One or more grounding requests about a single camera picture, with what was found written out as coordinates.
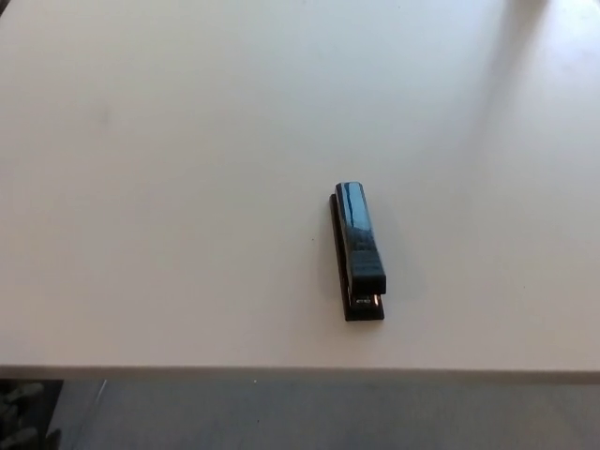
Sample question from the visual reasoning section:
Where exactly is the black desk stapler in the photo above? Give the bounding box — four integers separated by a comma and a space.
326, 180, 389, 323

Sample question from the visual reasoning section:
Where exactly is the dark table leg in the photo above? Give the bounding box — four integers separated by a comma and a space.
0, 379, 65, 450

